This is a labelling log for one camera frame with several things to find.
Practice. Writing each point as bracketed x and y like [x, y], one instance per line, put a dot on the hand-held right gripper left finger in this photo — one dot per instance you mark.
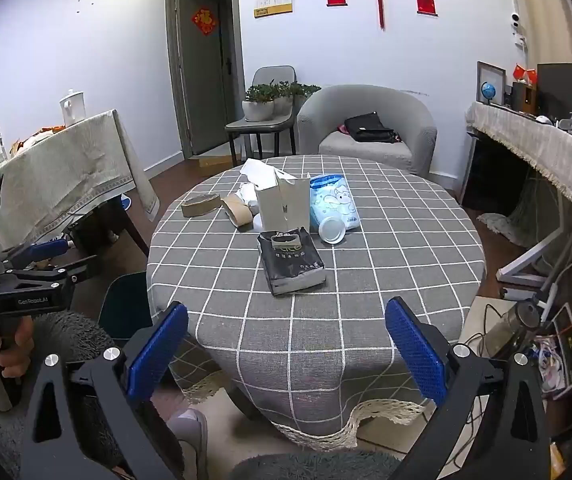
[158, 355]

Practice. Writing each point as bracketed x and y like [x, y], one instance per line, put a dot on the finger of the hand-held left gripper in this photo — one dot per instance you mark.
[78, 267]
[46, 249]

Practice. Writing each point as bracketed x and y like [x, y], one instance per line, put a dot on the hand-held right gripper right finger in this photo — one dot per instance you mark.
[416, 355]

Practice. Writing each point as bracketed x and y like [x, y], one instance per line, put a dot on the teal plastic bin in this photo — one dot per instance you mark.
[126, 305]

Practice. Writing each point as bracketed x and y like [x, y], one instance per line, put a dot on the brown paper cup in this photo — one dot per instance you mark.
[200, 206]
[238, 212]

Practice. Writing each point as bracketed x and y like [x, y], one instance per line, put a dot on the round white plastic container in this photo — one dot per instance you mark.
[332, 230]

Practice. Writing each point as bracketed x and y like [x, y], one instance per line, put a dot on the blue and white plastic packet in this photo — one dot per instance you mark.
[336, 197]

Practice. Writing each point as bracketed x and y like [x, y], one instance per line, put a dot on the white paper box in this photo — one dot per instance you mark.
[283, 205]

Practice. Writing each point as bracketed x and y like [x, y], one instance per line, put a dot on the white paper sheet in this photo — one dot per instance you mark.
[261, 167]

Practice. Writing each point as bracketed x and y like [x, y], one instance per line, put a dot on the person's left hand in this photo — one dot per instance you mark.
[20, 345]

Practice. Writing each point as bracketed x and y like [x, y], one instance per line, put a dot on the dark brown box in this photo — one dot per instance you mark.
[93, 232]

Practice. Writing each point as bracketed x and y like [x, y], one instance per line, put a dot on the dark wooden table leg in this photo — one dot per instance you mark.
[131, 232]

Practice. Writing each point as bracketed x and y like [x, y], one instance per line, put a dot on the blue slipper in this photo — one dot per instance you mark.
[125, 202]

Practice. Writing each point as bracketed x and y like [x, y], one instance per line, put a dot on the beige patterned tablecloth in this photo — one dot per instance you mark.
[66, 170]

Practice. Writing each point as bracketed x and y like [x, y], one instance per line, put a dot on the grey slipper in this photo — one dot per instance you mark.
[191, 430]

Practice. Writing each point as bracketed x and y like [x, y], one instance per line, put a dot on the grey checked tablecloth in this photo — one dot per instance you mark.
[366, 285]

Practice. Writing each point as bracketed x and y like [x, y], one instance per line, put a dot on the clear glass jar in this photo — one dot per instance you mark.
[511, 327]

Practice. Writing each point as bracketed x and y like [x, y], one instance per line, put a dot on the pile of snack packets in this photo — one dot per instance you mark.
[41, 136]

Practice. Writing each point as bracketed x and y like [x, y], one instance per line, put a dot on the white lidded mug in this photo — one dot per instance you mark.
[73, 107]

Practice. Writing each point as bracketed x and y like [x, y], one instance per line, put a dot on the beige fringed cloth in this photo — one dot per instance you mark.
[501, 227]

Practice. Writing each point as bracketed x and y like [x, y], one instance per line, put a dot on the flat cardboard box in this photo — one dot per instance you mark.
[218, 161]

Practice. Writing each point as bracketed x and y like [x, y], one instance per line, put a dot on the grey door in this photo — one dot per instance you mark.
[201, 85]

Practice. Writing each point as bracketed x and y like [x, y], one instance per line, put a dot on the grey armchair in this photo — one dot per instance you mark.
[406, 125]

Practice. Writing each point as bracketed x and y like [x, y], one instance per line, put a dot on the black handbag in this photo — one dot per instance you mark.
[368, 127]

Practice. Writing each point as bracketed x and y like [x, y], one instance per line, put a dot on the beige fringed table runner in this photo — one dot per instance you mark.
[541, 150]

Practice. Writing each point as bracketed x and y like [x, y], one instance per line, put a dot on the green plant in white pot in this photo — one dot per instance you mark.
[258, 105]
[284, 100]

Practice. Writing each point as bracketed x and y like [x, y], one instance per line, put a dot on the grey dining chair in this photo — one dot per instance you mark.
[271, 75]

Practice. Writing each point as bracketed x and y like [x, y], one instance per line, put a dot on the small blue globe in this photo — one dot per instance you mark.
[488, 91]

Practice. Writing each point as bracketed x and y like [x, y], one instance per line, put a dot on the red diamond door decoration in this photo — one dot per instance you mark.
[205, 21]

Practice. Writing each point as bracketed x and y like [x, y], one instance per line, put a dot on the small wooden box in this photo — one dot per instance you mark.
[522, 97]

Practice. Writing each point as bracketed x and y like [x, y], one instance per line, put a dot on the framed picture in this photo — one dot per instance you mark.
[491, 72]

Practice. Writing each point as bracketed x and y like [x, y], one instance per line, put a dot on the small red flags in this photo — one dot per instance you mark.
[526, 74]

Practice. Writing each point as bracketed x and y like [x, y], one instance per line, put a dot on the black monitor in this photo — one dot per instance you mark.
[563, 85]

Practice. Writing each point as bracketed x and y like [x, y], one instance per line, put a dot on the white desk frame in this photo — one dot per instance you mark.
[541, 252]

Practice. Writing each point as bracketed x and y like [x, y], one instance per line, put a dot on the white security camera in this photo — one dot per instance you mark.
[517, 25]

